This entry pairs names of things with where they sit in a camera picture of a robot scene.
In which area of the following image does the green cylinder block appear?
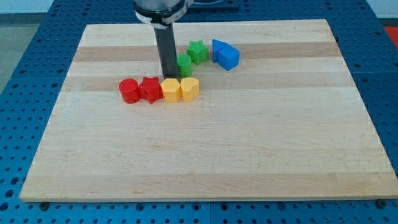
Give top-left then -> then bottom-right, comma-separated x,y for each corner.
177,54 -> 192,78

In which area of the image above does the green star block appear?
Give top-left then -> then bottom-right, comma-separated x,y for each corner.
187,40 -> 208,65

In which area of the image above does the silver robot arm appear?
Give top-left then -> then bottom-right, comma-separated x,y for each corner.
133,0 -> 194,79

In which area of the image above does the red star block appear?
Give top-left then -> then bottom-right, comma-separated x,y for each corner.
139,77 -> 164,104

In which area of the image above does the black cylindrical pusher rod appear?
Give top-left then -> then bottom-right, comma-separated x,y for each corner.
154,25 -> 179,79

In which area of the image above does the red cylinder block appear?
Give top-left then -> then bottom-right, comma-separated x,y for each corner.
119,78 -> 141,104

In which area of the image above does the wooden board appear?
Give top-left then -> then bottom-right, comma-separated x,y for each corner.
20,19 -> 397,202

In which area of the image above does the yellow hexagon block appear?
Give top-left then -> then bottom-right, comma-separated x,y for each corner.
160,78 -> 182,103

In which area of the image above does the blue triangle block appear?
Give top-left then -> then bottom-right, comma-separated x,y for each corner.
212,39 -> 228,63

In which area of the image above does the blue cube block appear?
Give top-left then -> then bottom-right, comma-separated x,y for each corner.
217,45 -> 240,71

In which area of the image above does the yellow heart block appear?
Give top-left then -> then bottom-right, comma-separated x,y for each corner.
180,77 -> 200,102

